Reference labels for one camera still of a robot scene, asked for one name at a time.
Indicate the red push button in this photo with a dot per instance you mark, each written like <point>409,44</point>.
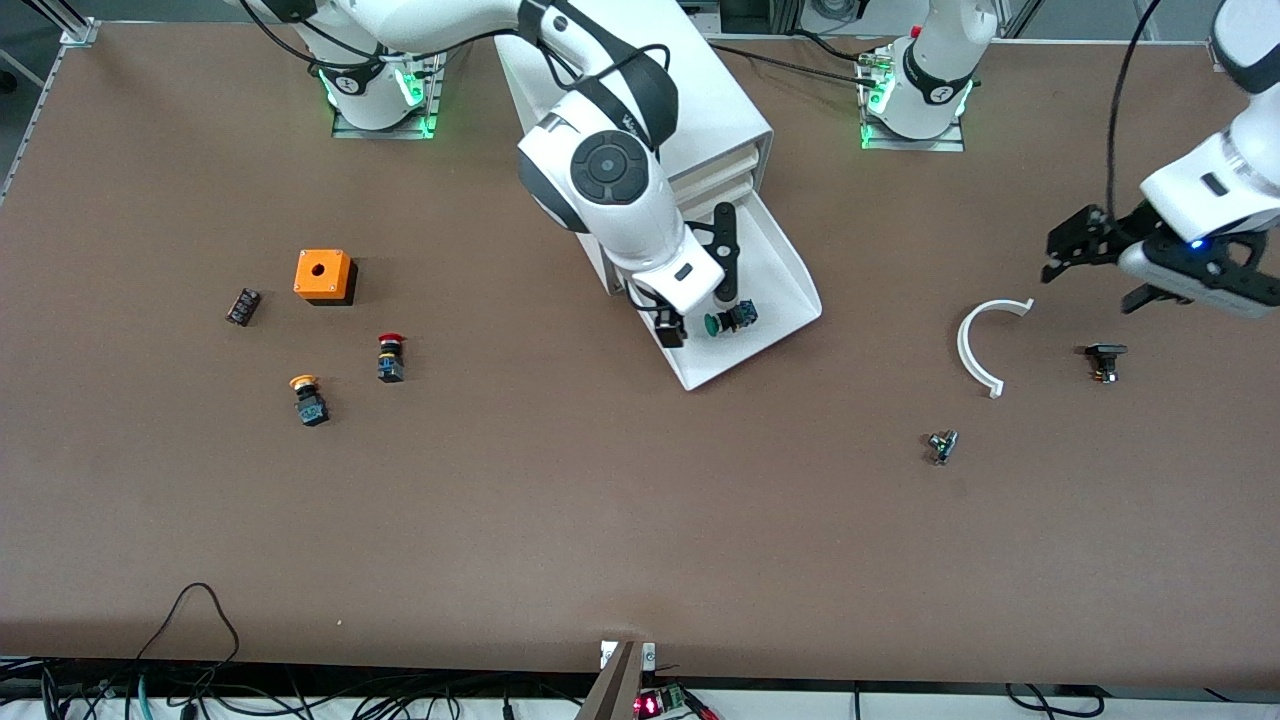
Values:
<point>390,365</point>

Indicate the green push button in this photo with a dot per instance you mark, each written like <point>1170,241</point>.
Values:
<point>718,323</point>

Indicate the white lowest cabinet drawer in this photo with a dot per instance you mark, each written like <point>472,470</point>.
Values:
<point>780,290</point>

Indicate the yellow push button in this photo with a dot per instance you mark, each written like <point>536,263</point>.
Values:
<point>310,405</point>

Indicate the black switch component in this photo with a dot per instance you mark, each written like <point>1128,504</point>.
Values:
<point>1105,352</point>

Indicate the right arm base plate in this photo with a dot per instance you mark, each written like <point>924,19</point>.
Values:
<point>350,130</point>

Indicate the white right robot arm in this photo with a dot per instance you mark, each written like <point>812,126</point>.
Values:
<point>640,230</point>

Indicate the white mounting bracket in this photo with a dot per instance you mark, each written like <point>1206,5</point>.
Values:
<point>650,655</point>

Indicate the orange box with hole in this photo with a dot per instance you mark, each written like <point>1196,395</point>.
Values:
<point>320,280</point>

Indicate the grey camera stand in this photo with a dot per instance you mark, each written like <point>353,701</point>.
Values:
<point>615,690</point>

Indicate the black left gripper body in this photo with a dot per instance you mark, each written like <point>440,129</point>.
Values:
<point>1120,237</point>

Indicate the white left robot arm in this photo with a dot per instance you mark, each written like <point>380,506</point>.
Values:
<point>935,60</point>

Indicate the white highest cabinet drawer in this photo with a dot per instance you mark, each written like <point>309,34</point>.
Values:
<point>720,168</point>

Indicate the small black terminal block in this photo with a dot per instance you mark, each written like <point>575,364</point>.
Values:
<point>243,307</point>

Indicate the circuit board with red light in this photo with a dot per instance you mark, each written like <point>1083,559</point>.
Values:
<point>650,705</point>

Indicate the small grey metal component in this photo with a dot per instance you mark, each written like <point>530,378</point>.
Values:
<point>942,445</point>

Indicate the white curved plastic part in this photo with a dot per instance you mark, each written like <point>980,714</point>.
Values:
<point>965,350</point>

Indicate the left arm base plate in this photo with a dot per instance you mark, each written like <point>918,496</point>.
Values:
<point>940,145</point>

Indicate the white middle cabinet drawer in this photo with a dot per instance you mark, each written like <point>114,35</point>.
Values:
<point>705,195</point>

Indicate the white drawer cabinet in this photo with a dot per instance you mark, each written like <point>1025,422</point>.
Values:
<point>720,110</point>

